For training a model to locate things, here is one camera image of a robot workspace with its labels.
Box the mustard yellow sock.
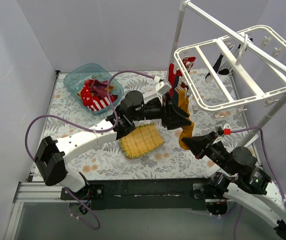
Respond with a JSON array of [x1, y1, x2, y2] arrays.
[[178, 89, 194, 150]]

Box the red white striped sock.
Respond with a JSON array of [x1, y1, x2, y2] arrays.
[[83, 95, 115, 112], [182, 56, 196, 73]]

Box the maroon purple striped sock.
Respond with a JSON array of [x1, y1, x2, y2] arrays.
[[91, 80, 114, 99]]

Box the red sock with white pattern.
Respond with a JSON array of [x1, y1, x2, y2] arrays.
[[80, 79, 95, 107]]

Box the beige striped sock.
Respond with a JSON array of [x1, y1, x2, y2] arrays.
[[77, 91, 83, 101]]

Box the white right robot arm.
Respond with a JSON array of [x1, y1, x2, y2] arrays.
[[182, 128, 286, 240]]

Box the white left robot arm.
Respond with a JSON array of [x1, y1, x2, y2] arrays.
[[35, 90, 191, 200]]

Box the white clip sock hanger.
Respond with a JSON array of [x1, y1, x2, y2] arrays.
[[173, 25, 286, 112]]

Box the woven bamboo tray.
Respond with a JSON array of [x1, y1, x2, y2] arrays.
[[120, 123, 164, 159]]

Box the black white striped sock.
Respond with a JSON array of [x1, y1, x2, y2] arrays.
[[205, 54, 223, 83]]

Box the white drying rack stand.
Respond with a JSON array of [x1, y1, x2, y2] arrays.
[[142, 0, 286, 179]]

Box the teal transparent plastic basin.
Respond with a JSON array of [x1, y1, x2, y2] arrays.
[[64, 63, 124, 115]]

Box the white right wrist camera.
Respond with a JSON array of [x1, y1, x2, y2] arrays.
[[214, 120, 231, 140]]

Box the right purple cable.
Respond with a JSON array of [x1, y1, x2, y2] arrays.
[[232, 126, 286, 240]]

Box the purple cable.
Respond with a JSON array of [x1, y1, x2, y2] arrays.
[[232, 126, 286, 240], [24, 70, 161, 230]]

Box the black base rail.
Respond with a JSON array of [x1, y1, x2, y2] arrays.
[[75, 178, 225, 211]]

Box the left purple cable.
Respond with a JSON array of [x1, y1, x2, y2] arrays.
[[24, 70, 161, 230]]

